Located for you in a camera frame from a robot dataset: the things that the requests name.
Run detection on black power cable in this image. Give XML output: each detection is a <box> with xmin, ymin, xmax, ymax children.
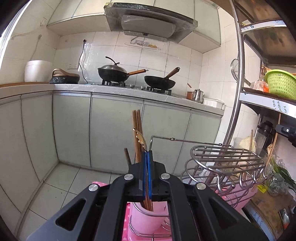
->
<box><xmin>78</xmin><ymin>39</ymin><xmax>89</xmax><ymax>84</ymax></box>

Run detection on pink polka dot towel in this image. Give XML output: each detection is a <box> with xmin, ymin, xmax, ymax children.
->
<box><xmin>92</xmin><ymin>181</ymin><xmax>130</xmax><ymax>241</ymax></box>

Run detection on gold flower spoon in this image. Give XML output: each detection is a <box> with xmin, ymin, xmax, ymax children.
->
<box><xmin>132</xmin><ymin>128</ymin><xmax>148</xmax><ymax>151</ymax></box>

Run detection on white rice cooker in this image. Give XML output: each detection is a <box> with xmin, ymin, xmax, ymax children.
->
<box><xmin>24</xmin><ymin>60</ymin><xmax>53</xmax><ymax>82</ymax></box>

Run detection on green onions in bag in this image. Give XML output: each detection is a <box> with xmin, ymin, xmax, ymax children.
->
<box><xmin>264</xmin><ymin>144</ymin><xmax>295</xmax><ymax>196</ymax></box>

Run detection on range hood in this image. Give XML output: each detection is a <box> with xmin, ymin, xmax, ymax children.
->
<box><xmin>104</xmin><ymin>3</ymin><xmax>198</xmax><ymax>43</ymax></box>

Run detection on light wooden chopstick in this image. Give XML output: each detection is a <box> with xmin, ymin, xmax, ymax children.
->
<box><xmin>132</xmin><ymin>110</ymin><xmax>142</xmax><ymax>163</ymax></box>

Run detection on napa cabbage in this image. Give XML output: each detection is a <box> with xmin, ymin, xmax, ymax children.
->
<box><xmin>233</xmin><ymin>136</ymin><xmax>256</xmax><ymax>152</ymax></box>

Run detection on pink left utensil cup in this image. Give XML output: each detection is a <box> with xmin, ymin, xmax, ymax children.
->
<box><xmin>130</xmin><ymin>201</ymin><xmax>169</xmax><ymax>235</ymax></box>

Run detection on black gold cooker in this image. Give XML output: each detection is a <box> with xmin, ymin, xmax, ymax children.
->
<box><xmin>50</xmin><ymin>68</ymin><xmax>80</xmax><ymax>84</ymax></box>

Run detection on metal strainer ladle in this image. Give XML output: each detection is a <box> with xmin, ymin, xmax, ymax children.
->
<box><xmin>230</xmin><ymin>59</ymin><xmax>239</xmax><ymax>81</ymax></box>

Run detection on black wok with lid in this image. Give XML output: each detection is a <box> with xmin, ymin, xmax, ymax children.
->
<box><xmin>98</xmin><ymin>56</ymin><xmax>148</xmax><ymax>82</ymax></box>

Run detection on brown wooden chopstick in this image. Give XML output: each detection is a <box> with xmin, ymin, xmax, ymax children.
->
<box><xmin>136</xmin><ymin>109</ymin><xmax>144</xmax><ymax>152</ymax></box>

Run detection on pink right utensil cup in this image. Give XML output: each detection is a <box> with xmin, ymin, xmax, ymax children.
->
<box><xmin>215</xmin><ymin>180</ymin><xmax>257</xmax><ymax>210</ymax></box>

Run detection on pink drip tray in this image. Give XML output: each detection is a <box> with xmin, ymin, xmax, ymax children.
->
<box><xmin>127</xmin><ymin>225</ymin><xmax>172</xmax><ymax>241</ymax></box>

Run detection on metal wire dish rack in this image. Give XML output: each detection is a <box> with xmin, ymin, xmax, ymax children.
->
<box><xmin>128</xmin><ymin>140</ymin><xmax>267</xmax><ymax>238</ymax></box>

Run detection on white enamel tray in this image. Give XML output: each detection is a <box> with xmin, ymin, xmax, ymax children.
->
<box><xmin>203</xmin><ymin>98</ymin><xmax>225</xmax><ymax>110</ymax></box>

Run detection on black blender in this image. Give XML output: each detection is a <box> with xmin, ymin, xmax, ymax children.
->
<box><xmin>255</xmin><ymin>120</ymin><xmax>275</xmax><ymax>158</ymax></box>

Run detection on gas stove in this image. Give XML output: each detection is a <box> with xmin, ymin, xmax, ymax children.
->
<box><xmin>101</xmin><ymin>80</ymin><xmax>171</xmax><ymax>95</ymax></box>

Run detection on metal shelf unit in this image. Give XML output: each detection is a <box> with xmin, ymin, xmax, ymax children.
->
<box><xmin>223</xmin><ymin>0</ymin><xmax>296</xmax><ymax>241</ymax></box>

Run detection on brown ceramic cup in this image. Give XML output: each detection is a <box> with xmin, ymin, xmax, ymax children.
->
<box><xmin>186</xmin><ymin>83</ymin><xmax>193</xmax><ymax>100</ymax></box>

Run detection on green plastic basket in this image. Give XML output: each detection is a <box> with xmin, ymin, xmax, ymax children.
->
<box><xmin>264</xmin><ymin>69</ymin><xmax>296</xmax><ymax>100</ymax></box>

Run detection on black frying pan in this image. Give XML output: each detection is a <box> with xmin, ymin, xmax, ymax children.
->
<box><xmin>144</xmin><ymin>67</ymin><xmax>180</xmax><ymax>90</ymax></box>

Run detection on steel kettle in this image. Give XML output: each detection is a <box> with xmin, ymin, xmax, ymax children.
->
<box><xmin>192</xmin><ymin>89</ymin><xmax>204</xmax><ymax>103</ymax></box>

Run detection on pink utensil cup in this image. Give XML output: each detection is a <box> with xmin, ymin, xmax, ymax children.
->
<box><xmin>215</xmin><ymin>180</ymin><xmax>257</xmax><ymax>210</ymax></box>
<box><xmin>130</xmin><ymin>201</ymin><xmax>169</xmax><ymax>235</ymax></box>

